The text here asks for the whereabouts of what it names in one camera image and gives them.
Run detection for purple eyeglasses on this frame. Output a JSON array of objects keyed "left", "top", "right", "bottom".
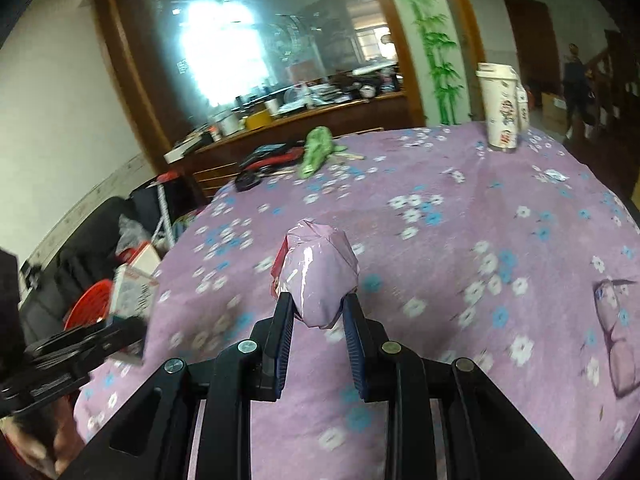
[{"left": 592, "top": 277, "right": 640, "bottom": 401}]

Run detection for brown cardboard box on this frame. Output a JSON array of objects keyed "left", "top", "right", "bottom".
[{"left": 540, "top": 91, "right": 569, "bottom": 129}]

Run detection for purple floral tablecloth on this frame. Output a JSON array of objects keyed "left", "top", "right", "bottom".
[{"left": 72, "top": 122, "right": 640, "bottom": 480}]

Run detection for black sofa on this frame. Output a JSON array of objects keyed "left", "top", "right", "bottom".
[{"left": 20, "top": 195, "right": 166, "bottom": 331}]

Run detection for brown wooden door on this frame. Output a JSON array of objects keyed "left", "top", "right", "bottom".
[{"left": 502, "top": 0, "right": 563, "bottom": 96}]

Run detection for black oblong case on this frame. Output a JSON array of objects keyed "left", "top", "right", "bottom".
[{"left": 240, "top": 142, "right": 291, "bottom": 168}]

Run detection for bamboo wall decal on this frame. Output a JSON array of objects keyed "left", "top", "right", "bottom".
[{"left": 390, "top": 0, "right": 463, "bottom": 126}]

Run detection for glass partition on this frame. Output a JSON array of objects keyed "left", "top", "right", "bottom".
[{"left": 95, "top": 0, "right": 401, "bottom": 126}]

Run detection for yellow box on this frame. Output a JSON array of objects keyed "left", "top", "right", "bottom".
[{"left": 245, "top": 110, "right": 276, "bottom": 131}]

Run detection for white flat book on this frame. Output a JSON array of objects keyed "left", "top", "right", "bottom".
[{"left": 164, "top": 137, "right": 206, "bottom": 163}]

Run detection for person's left forearm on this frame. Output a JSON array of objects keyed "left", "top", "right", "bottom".
[{"left": 0, "top": 402, "right": 86, "bottom": 480}]

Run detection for dark blue jacket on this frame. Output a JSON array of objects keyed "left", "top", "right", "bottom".
[{"left": 562, "top": 42, "right": 598, "bottom": 141}]

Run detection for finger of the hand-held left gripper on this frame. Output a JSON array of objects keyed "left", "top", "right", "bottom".
[
  {"left": 26, "top": 326, "right": 110, "bottom": 353},
  {"left": 30, "top": 318, "right": 147, "bottom": 386}
]

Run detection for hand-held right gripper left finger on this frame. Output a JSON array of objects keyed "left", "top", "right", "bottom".
[{"left": 65, "top": 292, "right": 296, "bottom": 480}]

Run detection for clear plastic bag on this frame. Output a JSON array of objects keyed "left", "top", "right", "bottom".
[{"left": 117, "top": 215, "right": 151, "bottom": 251}]

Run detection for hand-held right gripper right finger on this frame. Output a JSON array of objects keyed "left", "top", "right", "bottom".
[{"left": 342, "top": 294, "right": 576, "bottom": 480}]

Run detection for red white box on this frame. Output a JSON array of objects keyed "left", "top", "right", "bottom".
[{"left": 116, "top": 242, "right": 162, "bottom": 275}]

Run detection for red plastic basket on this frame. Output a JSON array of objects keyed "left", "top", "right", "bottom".
[{"left": 64, "top": 280, "right": 115, "bottom": 332}]

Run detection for green cloth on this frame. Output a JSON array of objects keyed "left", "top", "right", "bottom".
[{"left": 299, "top": 127, "right": 349, "bottom": 179}]

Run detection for wooden counter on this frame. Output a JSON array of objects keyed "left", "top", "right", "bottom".
[{"left": 165, "top": 92, "right": 411, "bottom": 181}]

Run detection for red oblong item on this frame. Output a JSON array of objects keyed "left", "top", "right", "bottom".
[{"left": 250, "top": 147, "right": 306, "bottom": 172}]

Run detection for purple plastic wrapper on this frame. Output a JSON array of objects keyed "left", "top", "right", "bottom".
[{"left": 270, "top": 219, "right": 361, "bottom": 332}]

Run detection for dark blue bag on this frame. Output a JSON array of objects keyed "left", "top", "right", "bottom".
[{"left": 132, "top": 180, "right": 173, "bottom": 221}]

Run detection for white cartoon tumbler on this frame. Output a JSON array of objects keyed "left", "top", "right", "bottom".
[{"left": 475, "top": 62, "right": 532, "bottom": 153}]

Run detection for blue white box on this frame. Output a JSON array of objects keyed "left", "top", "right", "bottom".
[{"left": 109, "top": 264, "right": 162, "bottom": 367}]

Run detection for silver pot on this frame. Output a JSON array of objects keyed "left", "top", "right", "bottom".
[{"left": 212, "top": 110, "right": 241, "bottom": 136}]

